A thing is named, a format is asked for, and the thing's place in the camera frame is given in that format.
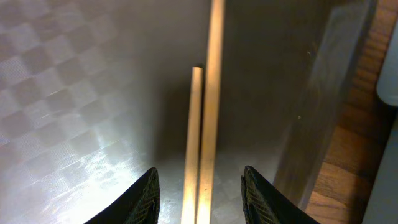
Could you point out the wooden chopstick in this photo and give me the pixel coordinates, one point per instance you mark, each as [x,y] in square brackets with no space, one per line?
[210,111]
[192,149]

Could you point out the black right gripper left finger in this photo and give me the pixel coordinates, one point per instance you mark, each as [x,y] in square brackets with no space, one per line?
[139,204]

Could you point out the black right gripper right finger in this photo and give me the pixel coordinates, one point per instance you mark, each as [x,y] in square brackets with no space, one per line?
[263,203]

